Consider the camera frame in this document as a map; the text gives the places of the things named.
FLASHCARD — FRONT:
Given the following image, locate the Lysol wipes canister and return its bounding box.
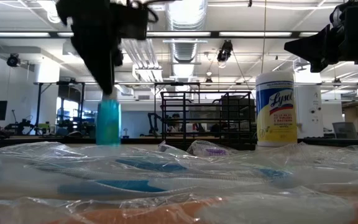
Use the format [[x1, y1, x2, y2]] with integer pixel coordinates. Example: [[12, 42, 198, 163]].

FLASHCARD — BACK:
[[255, 72, 298, 147]]

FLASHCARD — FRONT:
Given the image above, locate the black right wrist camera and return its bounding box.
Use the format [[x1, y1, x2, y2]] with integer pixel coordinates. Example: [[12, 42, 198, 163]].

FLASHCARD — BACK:
[[329, 0, 354, 27]]

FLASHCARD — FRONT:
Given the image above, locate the white round pillar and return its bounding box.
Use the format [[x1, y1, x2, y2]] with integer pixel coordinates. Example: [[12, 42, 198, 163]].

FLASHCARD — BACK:
[[294, 67, 324, 139]]

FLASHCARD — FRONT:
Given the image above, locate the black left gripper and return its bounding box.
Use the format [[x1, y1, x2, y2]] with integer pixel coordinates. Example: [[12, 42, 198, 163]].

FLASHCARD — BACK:
[[56, 0, 123, 95]]

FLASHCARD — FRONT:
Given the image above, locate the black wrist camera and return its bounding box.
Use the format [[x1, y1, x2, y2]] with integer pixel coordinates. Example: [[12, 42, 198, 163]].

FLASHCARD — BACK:
[[110, 2, 151, 42], [329, 0, 354, 27]]

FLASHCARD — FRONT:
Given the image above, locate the blue mouthwash bottle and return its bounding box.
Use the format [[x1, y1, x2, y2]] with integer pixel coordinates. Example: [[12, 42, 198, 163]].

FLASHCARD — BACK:
[[96, 93, 122, 146]]

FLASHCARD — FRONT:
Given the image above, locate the silver ventilation duct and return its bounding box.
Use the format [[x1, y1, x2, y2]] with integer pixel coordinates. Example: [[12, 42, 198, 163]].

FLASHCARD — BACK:
[[165, 0, 208, 63]]

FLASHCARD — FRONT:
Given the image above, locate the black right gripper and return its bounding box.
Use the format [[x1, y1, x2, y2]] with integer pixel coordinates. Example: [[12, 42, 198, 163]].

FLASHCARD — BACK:
[[283, 21, 358, 73]]

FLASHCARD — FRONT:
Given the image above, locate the black wire caddy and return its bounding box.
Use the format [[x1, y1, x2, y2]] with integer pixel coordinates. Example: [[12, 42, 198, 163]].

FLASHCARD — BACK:
[[160, 91, 257, 152]]

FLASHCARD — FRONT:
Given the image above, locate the black background rig frame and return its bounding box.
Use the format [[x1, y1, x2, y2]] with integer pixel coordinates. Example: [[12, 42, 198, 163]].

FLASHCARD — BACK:
[[33, 80, 86, 136]]

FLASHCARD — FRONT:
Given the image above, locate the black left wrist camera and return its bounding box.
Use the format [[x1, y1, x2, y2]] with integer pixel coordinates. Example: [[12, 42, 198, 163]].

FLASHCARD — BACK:
[[110, 2, 151, 42]]

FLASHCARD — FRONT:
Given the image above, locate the black aluminium table frame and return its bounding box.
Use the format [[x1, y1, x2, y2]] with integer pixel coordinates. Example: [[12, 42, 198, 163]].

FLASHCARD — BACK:
[[0, 135, 358, 151]]

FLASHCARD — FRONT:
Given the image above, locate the person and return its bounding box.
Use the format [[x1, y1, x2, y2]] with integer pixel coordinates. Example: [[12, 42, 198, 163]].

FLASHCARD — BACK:
[[165, 113, 183, 134]]

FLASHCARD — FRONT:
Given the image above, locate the black ceiling camera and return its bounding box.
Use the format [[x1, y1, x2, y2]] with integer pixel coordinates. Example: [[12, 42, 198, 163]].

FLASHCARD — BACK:
[[6, 53, 21, 68]]

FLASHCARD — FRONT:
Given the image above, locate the black overhead camera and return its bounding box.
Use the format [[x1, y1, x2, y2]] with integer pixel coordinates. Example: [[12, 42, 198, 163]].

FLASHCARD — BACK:
[[216, 39, 234, 63]]

